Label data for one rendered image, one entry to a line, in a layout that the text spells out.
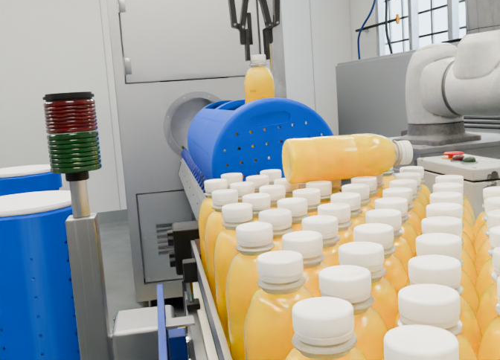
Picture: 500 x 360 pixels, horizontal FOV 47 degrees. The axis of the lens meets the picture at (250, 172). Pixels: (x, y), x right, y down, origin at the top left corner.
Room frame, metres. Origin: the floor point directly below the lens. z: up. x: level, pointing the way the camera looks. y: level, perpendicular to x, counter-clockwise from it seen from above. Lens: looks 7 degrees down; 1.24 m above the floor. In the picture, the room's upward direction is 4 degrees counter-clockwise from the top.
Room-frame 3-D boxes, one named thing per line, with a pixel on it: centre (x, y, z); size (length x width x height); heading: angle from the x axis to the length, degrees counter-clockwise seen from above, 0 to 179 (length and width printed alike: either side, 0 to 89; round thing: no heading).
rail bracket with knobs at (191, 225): (1.10, 0.12, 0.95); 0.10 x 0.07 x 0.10; 99
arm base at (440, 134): (1.68, -0.53, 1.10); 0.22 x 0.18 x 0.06; 28
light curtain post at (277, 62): (2.70, -0.16, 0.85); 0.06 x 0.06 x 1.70; 9
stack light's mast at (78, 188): (0.74, 0.22, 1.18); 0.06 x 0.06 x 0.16
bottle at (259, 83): (1.36, -0.04, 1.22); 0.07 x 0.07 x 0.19
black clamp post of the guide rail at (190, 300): (0.92, 0.11, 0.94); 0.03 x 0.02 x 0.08; 9
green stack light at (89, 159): (0.74, 0.22, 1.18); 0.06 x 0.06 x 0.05
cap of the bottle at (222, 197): (0.85, 0.04, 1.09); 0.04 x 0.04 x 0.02
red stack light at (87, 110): (0.74, 0.22, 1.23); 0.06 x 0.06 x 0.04
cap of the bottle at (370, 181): (0.88, -0.17, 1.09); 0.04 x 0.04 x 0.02
